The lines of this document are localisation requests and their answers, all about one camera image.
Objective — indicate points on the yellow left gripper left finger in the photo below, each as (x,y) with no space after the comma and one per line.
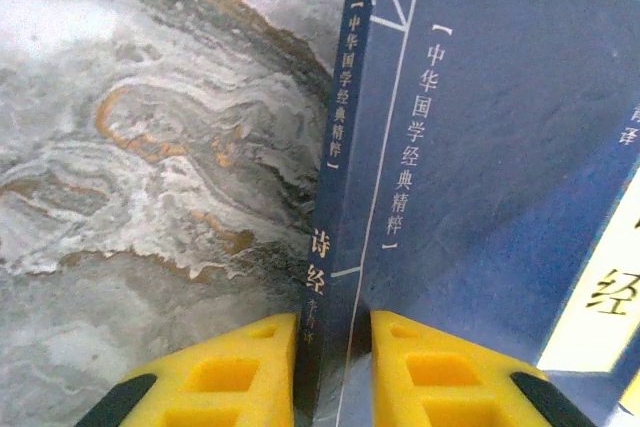
(225,377)

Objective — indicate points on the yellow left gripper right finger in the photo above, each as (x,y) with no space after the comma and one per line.
(440,377)

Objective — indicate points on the navy book with yellow label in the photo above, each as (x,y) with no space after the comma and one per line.
(475,147)

